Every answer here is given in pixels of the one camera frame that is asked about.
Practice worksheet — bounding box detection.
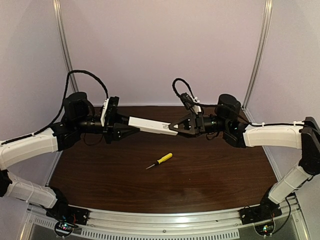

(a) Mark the yellow handled screwdriver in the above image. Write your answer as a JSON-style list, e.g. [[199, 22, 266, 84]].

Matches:
[[146, 153, 173, 170]]

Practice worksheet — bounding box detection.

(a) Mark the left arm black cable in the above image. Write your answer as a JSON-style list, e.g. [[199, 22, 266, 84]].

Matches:
[[0, 70, 110, 146]]

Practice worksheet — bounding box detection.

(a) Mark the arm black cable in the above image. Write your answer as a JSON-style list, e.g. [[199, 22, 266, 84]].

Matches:
[[171, 78, 320, 127], [0, 70, 110, 146]]

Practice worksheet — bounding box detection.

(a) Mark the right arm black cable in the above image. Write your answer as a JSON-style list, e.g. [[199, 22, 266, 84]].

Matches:
[[171, 78, 320, 127]]

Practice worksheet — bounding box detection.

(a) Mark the aluminium corner post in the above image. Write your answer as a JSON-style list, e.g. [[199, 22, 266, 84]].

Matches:
[[51, 0, 79, 95], [242, 0, 273, 110]]

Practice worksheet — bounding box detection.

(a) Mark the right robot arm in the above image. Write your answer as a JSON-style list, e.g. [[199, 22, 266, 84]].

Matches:
[[169, 93, 320, 215]]

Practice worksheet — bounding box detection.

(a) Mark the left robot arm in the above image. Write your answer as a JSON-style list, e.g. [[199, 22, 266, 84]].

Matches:
[[0, 92, 139, 218]]

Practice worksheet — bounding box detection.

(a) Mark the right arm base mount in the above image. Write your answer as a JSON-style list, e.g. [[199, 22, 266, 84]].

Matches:
[[238, 204, 282, 225]]

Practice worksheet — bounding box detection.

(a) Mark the white slotted front rail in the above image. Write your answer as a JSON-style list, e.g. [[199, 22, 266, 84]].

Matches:
[[26, 203, 305, 240]]

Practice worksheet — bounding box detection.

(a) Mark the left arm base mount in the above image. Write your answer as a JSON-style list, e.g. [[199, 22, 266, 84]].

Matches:
[[43, 204, 90, 226]]

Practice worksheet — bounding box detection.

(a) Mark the white remote control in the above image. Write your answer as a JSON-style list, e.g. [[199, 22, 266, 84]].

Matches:
[[128, 116, 178, 136]]

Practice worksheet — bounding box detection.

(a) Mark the aluminium right corner post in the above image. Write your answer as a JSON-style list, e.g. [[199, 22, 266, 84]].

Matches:
[[242, 0, 273, 110]]

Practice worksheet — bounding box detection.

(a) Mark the aluminium left corner post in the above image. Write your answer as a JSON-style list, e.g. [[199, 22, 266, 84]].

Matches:
[[51, 0, 79, 95]]

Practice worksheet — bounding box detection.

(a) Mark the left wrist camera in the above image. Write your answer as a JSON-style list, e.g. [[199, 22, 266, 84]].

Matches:
[[100, 96, 120, 127]]

